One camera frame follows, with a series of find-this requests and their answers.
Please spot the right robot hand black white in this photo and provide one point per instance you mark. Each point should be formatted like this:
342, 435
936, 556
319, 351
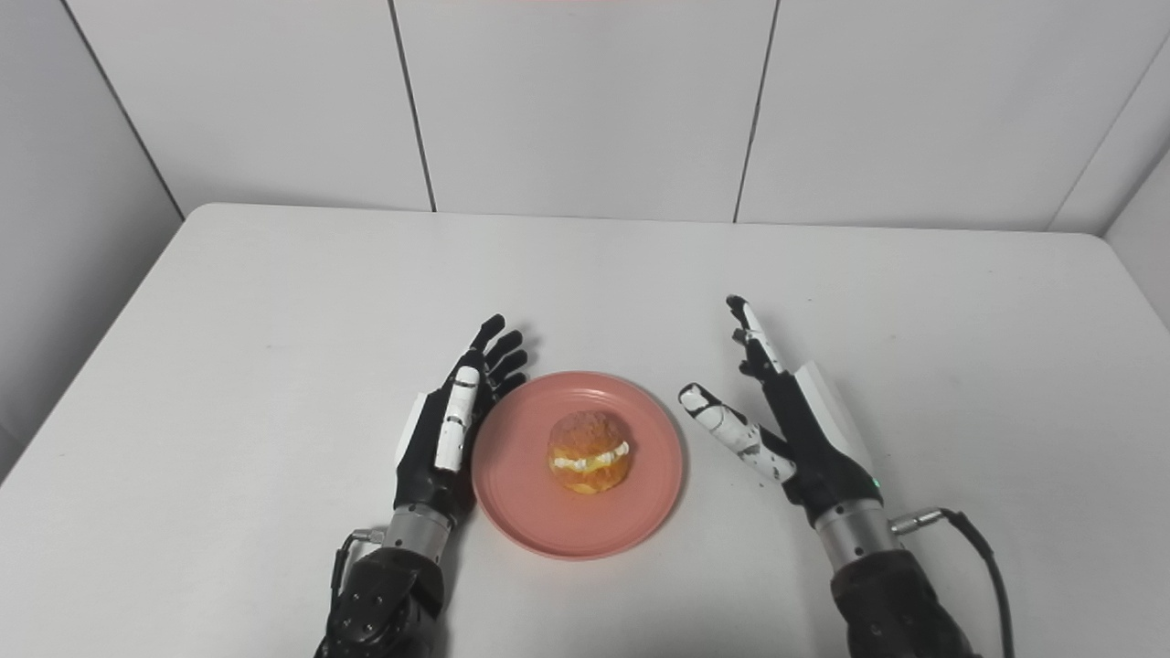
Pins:
804, 429

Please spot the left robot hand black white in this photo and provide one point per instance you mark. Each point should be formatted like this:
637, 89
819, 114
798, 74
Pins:
443, 439

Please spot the pink round plate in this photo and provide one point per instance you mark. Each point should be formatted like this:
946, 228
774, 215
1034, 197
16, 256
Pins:
578, 465

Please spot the cream puff pastry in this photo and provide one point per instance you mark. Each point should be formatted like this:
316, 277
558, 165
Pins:
590, 451

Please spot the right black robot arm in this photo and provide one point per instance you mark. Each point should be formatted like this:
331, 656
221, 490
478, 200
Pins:
882, 594

